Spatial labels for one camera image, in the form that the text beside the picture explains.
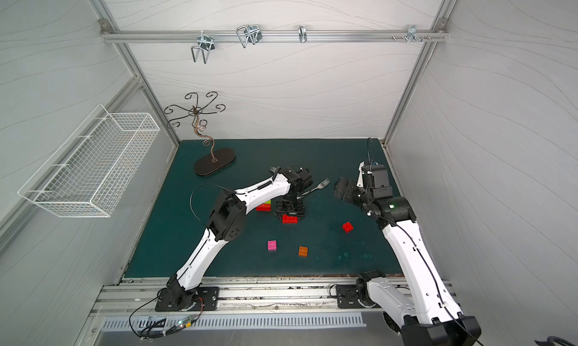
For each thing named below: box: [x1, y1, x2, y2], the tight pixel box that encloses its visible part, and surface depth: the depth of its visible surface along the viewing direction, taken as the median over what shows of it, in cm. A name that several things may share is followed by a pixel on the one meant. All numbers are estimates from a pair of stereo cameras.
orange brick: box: [298, 245, 309, 258], surface depth 84 cm
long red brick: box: [282, 214, 299, 225], surface depth 92 cm
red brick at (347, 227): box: [341, 221, 354, 234], surface depth 90 cm
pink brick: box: [267, 239, 278, 252], surface depth 86 cm
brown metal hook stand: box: [163, 91, 236, 176], surface depth 93 cm
